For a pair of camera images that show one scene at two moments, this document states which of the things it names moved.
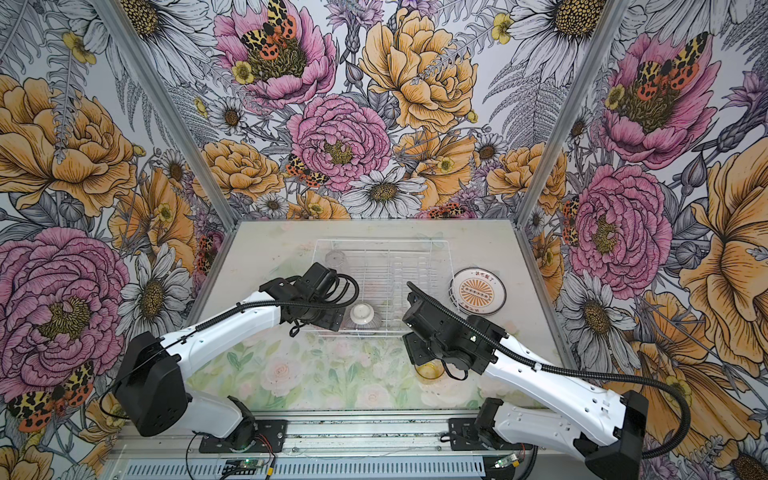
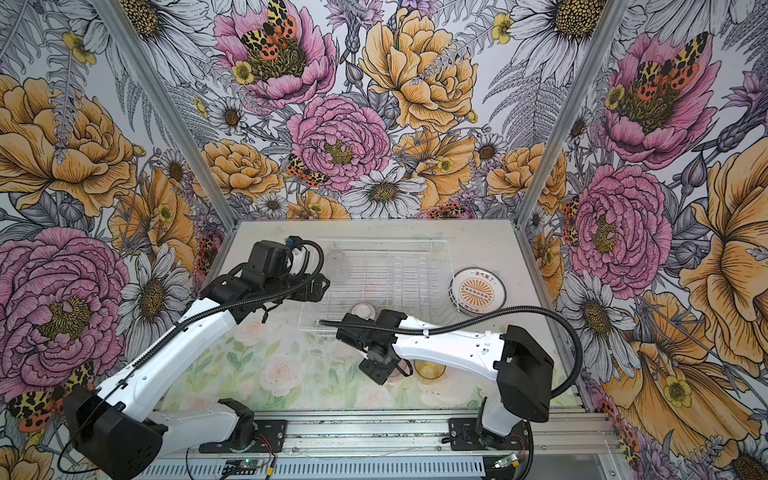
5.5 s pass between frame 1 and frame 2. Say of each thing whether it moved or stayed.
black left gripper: moved
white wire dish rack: stayed
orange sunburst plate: stayed
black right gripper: moved
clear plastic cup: stayed
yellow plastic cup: stayed
